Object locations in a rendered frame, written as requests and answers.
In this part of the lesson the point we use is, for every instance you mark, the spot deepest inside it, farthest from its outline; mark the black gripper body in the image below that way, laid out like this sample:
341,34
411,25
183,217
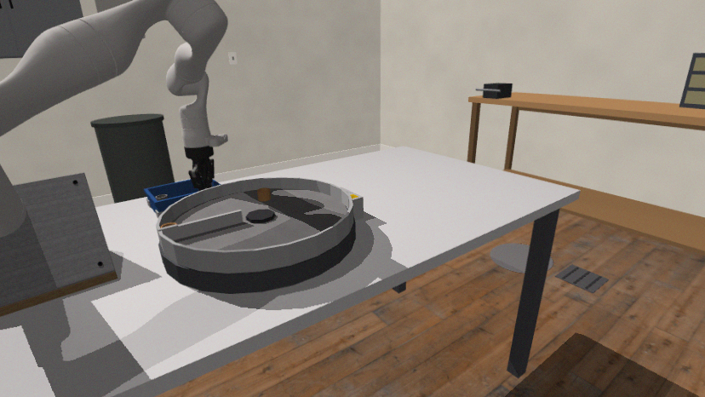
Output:
199,156

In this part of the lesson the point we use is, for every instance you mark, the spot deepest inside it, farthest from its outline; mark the blue crate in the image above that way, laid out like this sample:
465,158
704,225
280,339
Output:
176,191

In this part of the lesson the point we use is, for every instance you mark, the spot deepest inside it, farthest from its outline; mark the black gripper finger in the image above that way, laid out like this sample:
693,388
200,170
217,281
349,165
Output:
198,181
211,174

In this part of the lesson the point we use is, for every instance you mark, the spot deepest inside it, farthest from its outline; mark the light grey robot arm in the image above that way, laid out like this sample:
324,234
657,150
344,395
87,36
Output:
76,56

